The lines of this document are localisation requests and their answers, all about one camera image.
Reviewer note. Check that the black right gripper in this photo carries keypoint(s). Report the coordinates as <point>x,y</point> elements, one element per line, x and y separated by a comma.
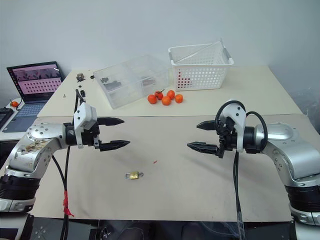
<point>228,140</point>

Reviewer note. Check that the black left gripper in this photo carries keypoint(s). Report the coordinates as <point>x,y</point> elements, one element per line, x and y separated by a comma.
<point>91,137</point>

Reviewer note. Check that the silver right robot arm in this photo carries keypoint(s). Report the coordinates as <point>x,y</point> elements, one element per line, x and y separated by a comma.
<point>285,140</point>

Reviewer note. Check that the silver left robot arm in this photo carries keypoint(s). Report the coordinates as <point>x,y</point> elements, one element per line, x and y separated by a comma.
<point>37,140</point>

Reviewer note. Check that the brass padlock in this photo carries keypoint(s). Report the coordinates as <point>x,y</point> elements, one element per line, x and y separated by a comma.
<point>133,175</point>

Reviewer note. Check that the black parts inside box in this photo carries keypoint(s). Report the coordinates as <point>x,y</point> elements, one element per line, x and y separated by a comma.
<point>111,82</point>

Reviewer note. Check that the clear plastic compartment box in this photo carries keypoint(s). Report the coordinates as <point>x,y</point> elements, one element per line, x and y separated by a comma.
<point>132,80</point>

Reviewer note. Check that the beige table cover sheet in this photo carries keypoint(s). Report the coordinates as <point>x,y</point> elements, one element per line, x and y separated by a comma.
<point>175,190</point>

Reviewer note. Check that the white perforated plastic basket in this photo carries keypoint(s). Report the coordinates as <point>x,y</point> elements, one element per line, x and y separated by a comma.
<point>200,72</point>

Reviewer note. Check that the small brown metal part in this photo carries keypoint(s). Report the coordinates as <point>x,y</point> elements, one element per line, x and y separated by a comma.
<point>80,76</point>

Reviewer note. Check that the open laptop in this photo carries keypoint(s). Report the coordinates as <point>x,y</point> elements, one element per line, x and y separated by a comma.
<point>35,82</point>

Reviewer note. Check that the small orange fruit with stem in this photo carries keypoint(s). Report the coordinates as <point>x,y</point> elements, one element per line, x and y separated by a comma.
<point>14,104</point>

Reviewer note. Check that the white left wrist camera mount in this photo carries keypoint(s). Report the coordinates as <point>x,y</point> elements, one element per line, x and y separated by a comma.
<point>83,115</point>

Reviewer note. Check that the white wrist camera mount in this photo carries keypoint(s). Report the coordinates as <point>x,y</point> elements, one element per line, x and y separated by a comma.
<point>238,117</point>
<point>83,115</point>

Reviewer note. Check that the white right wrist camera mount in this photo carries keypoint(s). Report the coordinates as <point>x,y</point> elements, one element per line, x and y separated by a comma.
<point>238,117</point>

